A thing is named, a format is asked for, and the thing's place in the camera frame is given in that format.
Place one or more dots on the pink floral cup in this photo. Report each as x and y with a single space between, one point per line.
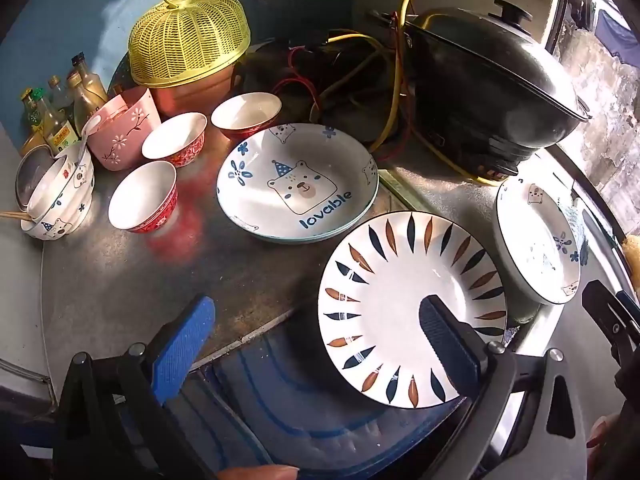
125 135

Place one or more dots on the small clear glass bottle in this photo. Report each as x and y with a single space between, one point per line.
59 95

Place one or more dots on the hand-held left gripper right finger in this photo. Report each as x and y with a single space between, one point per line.
445 350

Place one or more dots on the yellow mesh food cover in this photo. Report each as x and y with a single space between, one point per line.
187 40

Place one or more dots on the wooden chopstick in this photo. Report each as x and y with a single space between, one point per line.
12 215

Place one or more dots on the black wok lid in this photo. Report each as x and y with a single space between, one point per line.
500 65

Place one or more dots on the red patterned bowl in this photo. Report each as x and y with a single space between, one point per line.
245 110
175 137
145 202

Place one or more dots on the gold cap glass bottle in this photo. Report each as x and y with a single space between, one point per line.
82 102

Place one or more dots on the brown clay pot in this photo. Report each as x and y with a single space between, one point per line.
192 95

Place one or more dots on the person's right hand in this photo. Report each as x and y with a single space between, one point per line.
600 435

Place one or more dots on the green cap clear bottle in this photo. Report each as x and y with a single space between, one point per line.
52 125

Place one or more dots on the small bear print deep plate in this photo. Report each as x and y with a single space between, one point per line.
535 240

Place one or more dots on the white ceramic spoon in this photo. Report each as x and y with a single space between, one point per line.
87 132

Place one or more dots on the black cap clear bottle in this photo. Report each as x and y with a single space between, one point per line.
90 80

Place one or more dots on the blue hanging cloth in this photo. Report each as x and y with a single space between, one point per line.
616 32

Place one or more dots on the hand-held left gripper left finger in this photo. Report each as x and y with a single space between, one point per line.
182 345

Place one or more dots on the leaf pattern plate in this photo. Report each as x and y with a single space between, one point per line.
380 310

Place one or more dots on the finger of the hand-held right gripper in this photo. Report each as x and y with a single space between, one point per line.
607 320

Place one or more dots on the black electric wok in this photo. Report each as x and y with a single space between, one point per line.
465 125

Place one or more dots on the metal bowl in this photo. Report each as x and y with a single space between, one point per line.
30 165

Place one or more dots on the person's left hand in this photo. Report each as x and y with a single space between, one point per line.
260 473

